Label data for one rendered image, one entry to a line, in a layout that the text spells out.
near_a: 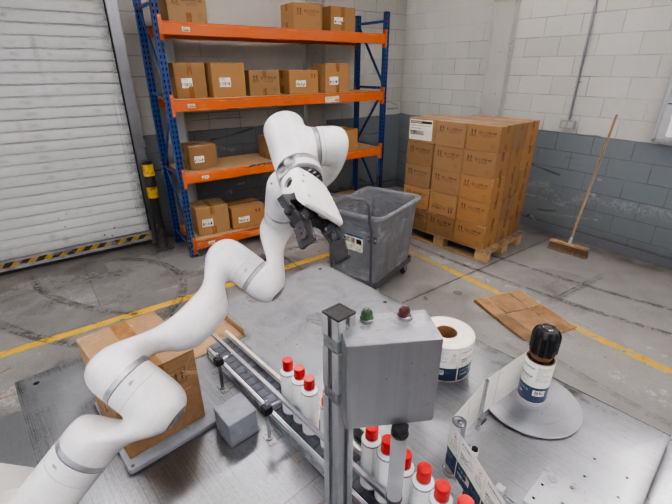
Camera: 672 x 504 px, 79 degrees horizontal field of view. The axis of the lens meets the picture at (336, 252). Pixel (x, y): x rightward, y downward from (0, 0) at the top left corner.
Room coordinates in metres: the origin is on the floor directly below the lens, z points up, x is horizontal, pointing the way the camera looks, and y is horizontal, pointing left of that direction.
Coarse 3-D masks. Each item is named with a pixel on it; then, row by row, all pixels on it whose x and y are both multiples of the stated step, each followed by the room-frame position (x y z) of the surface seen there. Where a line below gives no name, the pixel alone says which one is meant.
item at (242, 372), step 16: (224, 352) 1.28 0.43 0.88; (240, 352) 1.28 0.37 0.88; (240, 368) 1.19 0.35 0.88; (256, 368) 1.19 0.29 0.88; (256, 384) 1.10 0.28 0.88; (272, 384) 1.10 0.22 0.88; (272, 400) 1.03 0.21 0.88; (288, 416) 0.96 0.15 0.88; (320, 448) 0.84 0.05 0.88; (352, 480) 0.74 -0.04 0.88; (368, 496) 0.69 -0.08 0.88
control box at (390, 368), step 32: (384, 320) 0.62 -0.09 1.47; (416, 320) 0.62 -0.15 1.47; (352, 352) 0.54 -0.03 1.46; (384, 352) 0.55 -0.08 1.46; (416, 352) 0.56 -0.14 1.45; (352, 384) 0.54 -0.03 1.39; (384, 384) 0.55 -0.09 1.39; (416, 384) 0.56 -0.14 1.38; (352, 416) 0.54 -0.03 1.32; (384, 416) 0.55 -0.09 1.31; (416, 416) 0.56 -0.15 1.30
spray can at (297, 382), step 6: (294, 366) 0.95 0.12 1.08; (300, 366) 0.95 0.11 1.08; (294, 372) 0.94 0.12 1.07; (300, 372) 0.93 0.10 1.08; (294, 378) 0.94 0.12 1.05; (300, 378) 0.93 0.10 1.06; (294, 384) 0.93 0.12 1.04; (300, 384) 0.93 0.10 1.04; (294, 390) 0.93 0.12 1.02; (300, 390) 0.93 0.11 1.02; (294, 396) 0.93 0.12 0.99; (300, 396) 0.92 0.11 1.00; (294, 402) 0.93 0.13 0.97; (300, 402) 0.92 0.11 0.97; (300, 408) 0.92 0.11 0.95; (294, 420) 0.94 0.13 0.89; (300, 420) 0.92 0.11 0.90
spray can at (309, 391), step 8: (304, 376) 0.91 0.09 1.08; (312, 376) 0.91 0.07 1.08; (304, 384) 0.90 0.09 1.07; (312, 384) 0.89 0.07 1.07; (304, 392) 0.89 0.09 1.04; (312, 392) 0.89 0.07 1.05; (304, 400) 0.89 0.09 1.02; (312, 400) 0.88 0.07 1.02; (304, 408) 0.89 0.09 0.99; (312, 408) 0.88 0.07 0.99; (312, 416) 0.88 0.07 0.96; (304, 424) 0.89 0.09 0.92; (304, 432) 0.89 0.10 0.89; (312, 432) 0.88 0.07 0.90
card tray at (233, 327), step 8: (224, 320) 1.57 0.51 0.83; (232, 320) 1.52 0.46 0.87; (224, 328) 1.50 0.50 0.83; (232, 328) 1.50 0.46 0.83; (240, 328) 1.47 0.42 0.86; (224, 336) 1.44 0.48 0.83; (240, 336) 1.44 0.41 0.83; (200, 344) 1.39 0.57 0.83; (208, 344) 1.39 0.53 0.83; (200, 352) 1.34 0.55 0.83
